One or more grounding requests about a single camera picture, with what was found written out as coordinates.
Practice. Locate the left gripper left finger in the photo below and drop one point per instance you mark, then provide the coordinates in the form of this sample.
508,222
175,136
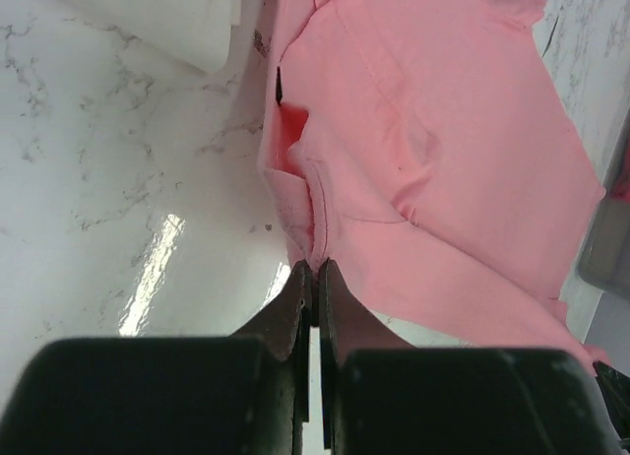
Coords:
244,393

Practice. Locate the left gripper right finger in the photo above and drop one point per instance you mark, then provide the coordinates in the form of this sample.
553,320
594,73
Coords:
381,395

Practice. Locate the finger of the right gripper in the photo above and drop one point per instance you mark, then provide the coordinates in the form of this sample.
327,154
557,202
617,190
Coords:
615,390

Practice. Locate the pink t shirt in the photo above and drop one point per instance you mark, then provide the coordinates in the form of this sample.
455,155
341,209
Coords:
421,145

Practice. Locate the grey plastic tray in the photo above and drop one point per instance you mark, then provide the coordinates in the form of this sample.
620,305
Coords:
604,261

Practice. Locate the crimson t shirt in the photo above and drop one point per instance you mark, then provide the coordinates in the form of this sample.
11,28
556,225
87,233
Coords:
621,189

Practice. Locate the folded cream t shirt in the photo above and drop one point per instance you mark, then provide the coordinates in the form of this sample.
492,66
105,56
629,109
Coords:
196,32

